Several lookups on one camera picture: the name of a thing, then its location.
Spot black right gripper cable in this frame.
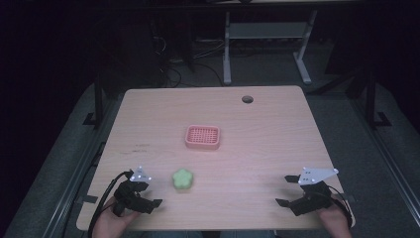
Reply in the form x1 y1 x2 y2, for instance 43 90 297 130
328 184 354 230

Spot black floor cables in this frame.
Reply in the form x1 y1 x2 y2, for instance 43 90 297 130
155 34 226 89

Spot pink soap dish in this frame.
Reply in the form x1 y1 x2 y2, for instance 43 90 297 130
184 124 222 151

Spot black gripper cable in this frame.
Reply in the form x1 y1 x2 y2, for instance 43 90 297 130
87 170 135 238
328 184 354 230

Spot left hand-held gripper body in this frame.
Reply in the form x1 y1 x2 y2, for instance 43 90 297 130
112 166 157 218

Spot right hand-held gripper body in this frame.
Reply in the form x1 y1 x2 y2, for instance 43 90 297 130
288 167 340 218

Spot person's right hand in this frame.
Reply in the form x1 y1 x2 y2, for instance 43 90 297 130
316 196 353 238

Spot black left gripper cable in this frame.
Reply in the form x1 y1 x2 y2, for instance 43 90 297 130
87 170 135 238

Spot grey table bracket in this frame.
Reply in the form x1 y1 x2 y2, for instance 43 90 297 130
74 194 99 205

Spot black metal stand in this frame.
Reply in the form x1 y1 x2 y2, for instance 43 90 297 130
364 69 392 130
82 73 105 130

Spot green flower-shaped soap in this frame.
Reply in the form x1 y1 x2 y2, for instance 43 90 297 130
171 168 195 191

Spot metal floor rail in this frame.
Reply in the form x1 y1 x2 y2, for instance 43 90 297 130
42 95 124 238
349 97 420 216

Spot white metal desk frame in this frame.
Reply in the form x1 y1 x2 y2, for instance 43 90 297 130
222 9 319 86

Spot person's left hand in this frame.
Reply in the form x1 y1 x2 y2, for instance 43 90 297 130
91 195 142 238

